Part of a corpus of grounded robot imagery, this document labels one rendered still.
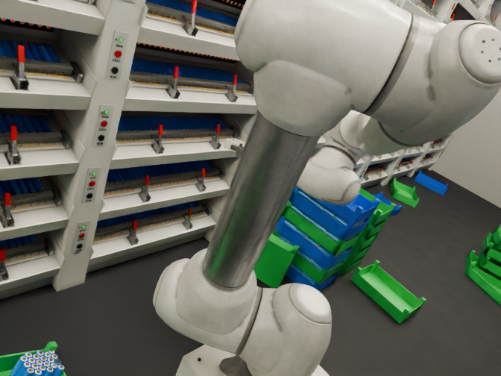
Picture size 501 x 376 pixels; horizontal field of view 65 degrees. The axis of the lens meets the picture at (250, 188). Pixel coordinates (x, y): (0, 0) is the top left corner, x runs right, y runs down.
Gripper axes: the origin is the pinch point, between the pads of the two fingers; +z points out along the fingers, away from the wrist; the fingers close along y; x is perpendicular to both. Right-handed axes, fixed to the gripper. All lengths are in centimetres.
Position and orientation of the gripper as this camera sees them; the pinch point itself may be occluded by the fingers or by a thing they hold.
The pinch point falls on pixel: (236, 145)
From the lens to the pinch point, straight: 124.2
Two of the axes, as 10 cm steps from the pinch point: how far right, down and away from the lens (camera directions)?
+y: 6.4, -1.3, 7.6
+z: -7.4, -3.5, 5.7
